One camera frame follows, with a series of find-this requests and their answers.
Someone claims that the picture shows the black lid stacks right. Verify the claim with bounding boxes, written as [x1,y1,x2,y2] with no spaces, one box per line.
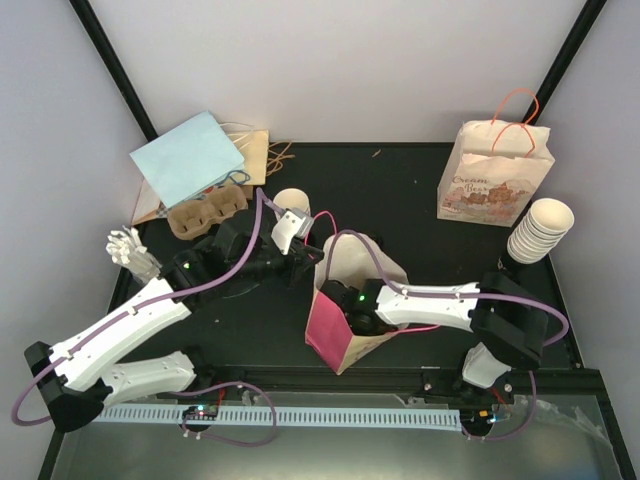
[497,253,526,277]

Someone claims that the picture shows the stacked pulp cup carriers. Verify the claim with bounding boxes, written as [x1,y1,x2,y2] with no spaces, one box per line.
[167,185,248,240]

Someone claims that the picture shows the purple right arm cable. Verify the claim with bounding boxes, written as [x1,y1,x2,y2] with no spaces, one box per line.
[322,229,571,444]

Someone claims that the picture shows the brown kraft paper bag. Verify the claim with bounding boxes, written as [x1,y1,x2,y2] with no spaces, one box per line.
[221,122,295,199]

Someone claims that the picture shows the light blue paper bag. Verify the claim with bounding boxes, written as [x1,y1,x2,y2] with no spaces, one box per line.
[130,111,244,208]

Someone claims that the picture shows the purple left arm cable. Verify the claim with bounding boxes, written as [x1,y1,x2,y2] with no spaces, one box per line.
[10,187,296,448]

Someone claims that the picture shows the light blue slotted cable duct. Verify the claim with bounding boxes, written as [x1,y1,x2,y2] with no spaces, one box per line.
[96,403,462,432]

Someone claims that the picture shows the patterned flat paper bag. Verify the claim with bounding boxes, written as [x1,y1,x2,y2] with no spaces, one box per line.
[131,179,169,226]

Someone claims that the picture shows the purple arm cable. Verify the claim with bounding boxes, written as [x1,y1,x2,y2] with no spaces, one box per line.
[322,229,571,444]
[10,187,296,448]

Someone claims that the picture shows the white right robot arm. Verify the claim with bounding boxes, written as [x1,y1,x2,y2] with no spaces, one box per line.
[311,273,548,403]

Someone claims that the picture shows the tall stack paper cups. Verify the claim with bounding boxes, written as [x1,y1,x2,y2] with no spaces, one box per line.
[506,198,575,265]

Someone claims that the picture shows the small stack paper cups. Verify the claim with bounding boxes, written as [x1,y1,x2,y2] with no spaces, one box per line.
[273,188,311,215]

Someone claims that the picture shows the Cream Bear printed paper bag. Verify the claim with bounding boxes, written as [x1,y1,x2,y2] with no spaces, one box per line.
[436,98,555,227]

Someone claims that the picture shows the cream paper bag pink sides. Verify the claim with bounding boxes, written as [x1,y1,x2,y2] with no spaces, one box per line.
[305,229,408,375]

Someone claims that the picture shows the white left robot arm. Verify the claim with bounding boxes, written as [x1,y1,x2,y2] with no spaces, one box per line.
[24,210,324,433]

